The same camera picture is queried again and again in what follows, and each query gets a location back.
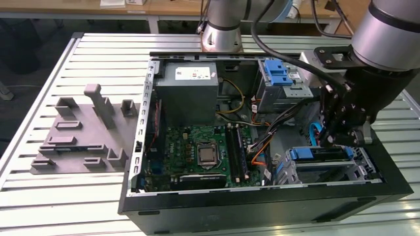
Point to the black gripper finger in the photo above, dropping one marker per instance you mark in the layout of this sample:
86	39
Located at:
354	127
330	110

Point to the hard disk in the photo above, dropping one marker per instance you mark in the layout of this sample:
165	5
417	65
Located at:
302	153

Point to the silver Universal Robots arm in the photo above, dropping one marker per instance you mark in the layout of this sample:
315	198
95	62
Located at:
385	37

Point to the metal disk bay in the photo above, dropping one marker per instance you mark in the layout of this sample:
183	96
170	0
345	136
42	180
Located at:
325	165

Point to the metal optical drive cage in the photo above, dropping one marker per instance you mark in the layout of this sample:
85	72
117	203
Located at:
273	103

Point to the blue plastic drive latch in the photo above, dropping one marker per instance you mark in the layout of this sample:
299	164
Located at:
278	73

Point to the black RAM stick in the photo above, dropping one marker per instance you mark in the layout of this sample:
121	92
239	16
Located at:
242	152

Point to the dark brown square object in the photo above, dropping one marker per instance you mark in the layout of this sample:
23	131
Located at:
331	6

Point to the clear plastic bag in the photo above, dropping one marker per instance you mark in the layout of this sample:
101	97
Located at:
295	12

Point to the silver CPU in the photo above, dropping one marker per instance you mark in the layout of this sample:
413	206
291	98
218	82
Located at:
207	155

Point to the grey power supply unit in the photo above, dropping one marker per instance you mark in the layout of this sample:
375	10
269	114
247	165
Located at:
187	103

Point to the green motherboard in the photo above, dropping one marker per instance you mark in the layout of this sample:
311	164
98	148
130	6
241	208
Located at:
183	142

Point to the black graphics card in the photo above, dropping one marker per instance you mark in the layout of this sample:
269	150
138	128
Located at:
201	180

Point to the black PC case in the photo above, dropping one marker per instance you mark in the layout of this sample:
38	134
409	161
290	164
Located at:
230	211

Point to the small white box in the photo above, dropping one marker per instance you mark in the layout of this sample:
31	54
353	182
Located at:
137	2

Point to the grey parts rack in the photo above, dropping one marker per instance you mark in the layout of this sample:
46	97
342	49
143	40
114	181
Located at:
86	132

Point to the white paper stack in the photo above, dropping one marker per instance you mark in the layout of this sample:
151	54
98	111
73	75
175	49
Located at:
111	3

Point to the wooden desk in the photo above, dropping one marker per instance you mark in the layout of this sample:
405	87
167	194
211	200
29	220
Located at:
82	10

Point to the white furniture foot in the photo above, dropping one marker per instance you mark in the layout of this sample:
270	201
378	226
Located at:
6	92

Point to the pale grey camera box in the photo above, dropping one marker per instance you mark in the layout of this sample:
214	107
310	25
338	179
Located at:
310	57

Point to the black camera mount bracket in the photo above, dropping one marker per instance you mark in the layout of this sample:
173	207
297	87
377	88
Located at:
321	52

